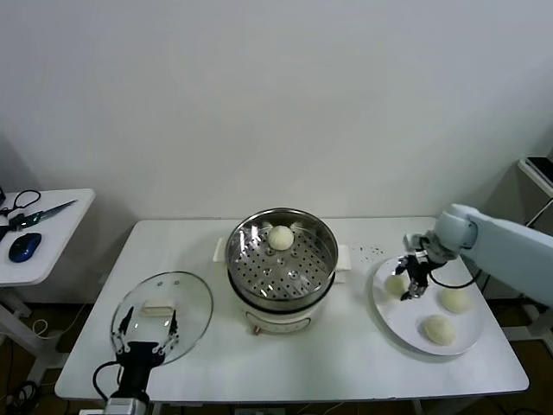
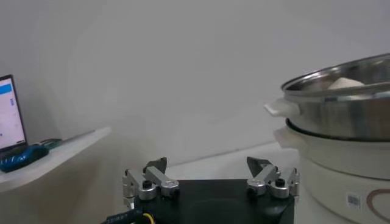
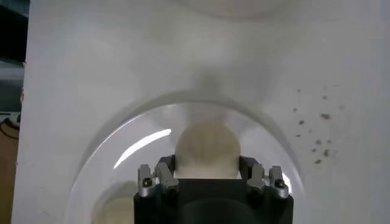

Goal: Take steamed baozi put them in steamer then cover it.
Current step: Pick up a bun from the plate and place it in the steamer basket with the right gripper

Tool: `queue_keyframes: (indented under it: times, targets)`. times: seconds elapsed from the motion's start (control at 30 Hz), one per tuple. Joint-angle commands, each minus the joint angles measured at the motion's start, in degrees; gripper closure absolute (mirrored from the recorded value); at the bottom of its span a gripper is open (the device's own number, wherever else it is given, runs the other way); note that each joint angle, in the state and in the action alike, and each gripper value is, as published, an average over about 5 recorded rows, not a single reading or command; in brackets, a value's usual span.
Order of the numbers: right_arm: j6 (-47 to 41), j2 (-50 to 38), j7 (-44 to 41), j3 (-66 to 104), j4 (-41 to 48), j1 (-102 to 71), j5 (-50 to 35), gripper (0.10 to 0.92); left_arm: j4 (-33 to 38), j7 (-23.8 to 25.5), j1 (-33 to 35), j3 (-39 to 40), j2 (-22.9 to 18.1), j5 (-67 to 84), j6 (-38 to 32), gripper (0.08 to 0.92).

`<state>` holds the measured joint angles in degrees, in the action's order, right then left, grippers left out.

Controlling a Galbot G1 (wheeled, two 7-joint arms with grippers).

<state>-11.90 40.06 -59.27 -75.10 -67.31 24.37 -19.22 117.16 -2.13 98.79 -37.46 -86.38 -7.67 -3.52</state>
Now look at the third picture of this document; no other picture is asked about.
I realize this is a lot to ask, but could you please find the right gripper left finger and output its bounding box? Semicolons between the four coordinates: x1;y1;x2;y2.
136;154;180;198

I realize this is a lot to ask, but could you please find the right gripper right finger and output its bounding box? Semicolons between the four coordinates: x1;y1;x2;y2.
239;155;290;199

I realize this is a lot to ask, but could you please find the white steamed baozi bun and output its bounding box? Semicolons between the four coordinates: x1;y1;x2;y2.
174;121;242;180
91;181;137;224

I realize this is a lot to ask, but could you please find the round white plate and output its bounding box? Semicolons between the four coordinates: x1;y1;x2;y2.
62;89;305;224

